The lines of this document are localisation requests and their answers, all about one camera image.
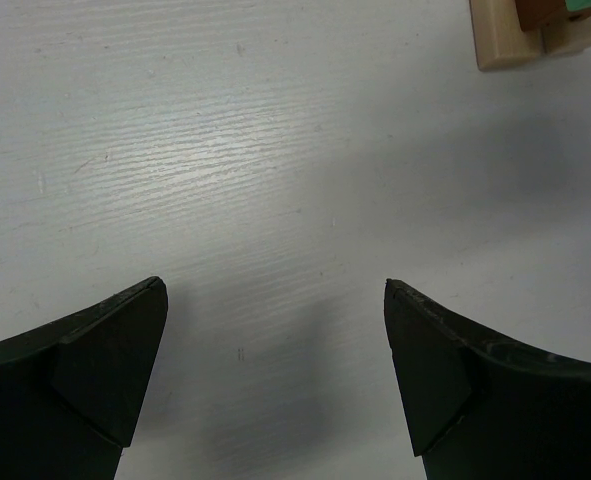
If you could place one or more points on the light wood block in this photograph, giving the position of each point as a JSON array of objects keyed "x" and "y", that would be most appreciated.
[
  {"x": 567, "y": 37},
  {"x": 499, "y": 42}
]

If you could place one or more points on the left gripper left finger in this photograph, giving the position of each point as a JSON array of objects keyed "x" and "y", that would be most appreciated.
[{"x": 71, "y": 391}]

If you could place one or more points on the brown wood block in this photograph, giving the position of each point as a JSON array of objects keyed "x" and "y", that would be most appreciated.
[{"x": 533, "y": 14}]

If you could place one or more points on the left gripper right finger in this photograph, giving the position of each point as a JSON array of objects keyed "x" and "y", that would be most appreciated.
[{"x": 481, "y": 405}]

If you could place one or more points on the green block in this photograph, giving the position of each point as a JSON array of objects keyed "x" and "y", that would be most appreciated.
[{"x": 577, "y": 5}]

